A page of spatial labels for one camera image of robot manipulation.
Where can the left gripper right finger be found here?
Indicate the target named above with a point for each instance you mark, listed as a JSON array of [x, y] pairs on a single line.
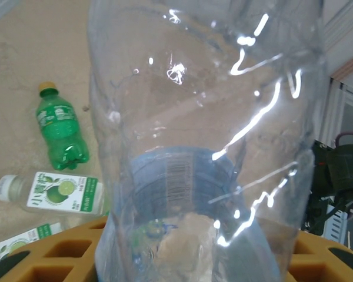
[[311, 246]]

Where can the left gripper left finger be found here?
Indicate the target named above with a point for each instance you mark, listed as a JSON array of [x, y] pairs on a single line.
[[61, 262]]

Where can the lime label clear bottle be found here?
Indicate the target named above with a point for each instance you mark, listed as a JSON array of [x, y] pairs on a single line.
[[23, 238], [56, 192]]

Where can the green soda bottle yellow cap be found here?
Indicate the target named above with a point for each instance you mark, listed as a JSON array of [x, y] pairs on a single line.
[[59, 126]]

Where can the blue-capped blue label bottle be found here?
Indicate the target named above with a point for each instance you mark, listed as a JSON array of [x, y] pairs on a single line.
[[179, 176]]

